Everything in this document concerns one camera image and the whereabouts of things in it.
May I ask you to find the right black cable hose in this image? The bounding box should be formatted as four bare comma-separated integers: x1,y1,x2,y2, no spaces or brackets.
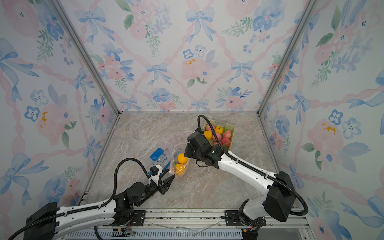
197,114,309,217

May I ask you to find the blue zipper clear bag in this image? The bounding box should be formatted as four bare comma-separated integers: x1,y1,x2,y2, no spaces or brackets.
150,147,171,170

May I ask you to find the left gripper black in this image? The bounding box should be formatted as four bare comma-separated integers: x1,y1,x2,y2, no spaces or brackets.
137,168,175,207

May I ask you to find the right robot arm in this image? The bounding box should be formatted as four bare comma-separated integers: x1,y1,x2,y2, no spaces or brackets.
186,132,296,226

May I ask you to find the pink peach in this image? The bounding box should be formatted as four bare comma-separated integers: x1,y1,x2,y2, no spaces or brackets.
221,138,231,148

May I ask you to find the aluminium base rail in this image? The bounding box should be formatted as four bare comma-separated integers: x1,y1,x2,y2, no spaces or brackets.
63,209,315,240

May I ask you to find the green plastic basket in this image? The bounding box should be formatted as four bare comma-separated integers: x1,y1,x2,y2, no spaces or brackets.
202,119,236,150

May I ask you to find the black cable hose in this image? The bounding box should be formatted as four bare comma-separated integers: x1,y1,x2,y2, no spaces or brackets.
7,157,151,240
197,114,309,217

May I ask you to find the pink zipper clear bag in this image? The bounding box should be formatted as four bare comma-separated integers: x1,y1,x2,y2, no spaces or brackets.
168,142,191,178

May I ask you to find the left black cable hose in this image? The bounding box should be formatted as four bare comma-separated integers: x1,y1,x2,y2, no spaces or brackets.
7,157,151,240

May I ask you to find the yellow peach with leaf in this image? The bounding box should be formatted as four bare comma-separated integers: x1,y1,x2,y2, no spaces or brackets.
215,126,224,135

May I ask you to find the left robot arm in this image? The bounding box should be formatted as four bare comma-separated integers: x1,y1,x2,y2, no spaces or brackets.
23,170,176,240

